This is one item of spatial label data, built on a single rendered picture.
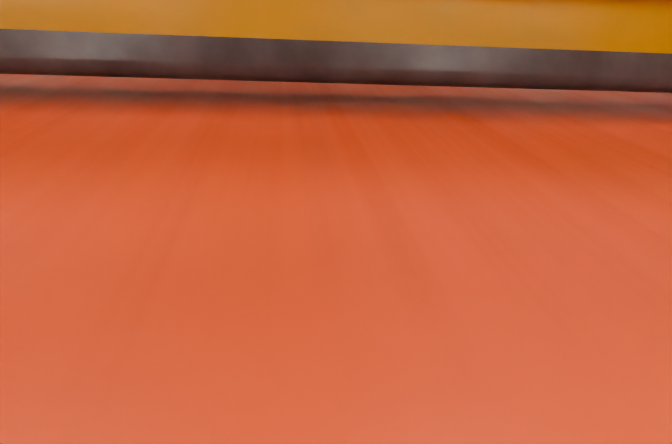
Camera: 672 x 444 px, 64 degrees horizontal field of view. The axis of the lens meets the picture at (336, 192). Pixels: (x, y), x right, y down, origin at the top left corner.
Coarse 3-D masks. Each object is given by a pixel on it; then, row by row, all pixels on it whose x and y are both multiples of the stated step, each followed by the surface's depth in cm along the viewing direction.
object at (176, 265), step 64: (0, 128) 10; (64, 128) 11; (128, 128) 11; (192, 128) 11; (256, 128) 11; (0, 192) 7; (64, 192) 7; (128, 192) 8; (192, 192) 8; (256, 192) 8; (320, 192) 8; (0, 256) 6; (64, 256) 6; (128, 256) 6; (192, 256) 6; (256, 256) 6; (320, 256) 6; (0, 320) 5; (64, 320) 5; (128, 320) 5; (192, 320) 5; (256, 320) 5; (320, 320) 5; (0, 384) 4; (64, 384) 4; (128, 384) 4; (192, 384) 4; (256, 384) 4; (320, 384) 4
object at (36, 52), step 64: (0, 64) 13; (64, 64) 13; (128, 64) 13; (192, 64) 13; (256, 64) 13; (320, 64) 14; (384, 64) 14; (448, 64) 14; (512, 64) 14; (576, 64) 14; (640, 64) 14
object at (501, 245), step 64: (320, 128) 12; (384, 128) 12; (448, 128) 12; (512, 128) 12; (576, 128) 13; (640, 128) 13; (384, 192) 8; (448, 192) 8; (512, 192) 8; (576, 192) 8; (640, 192) 8; (384, 256) 6; (448, 256) 6; (512, 256) 6; (576, 256) 6; (640, 256) 6; (384, 320) 5; (448, 320) 5; (512, 320) 5; (576, 320) 5; (640, 320) 5; (384, 384) 4; (448, 384) 4; (512, 384) 4; (576, 384) 4; (640, 384) 4
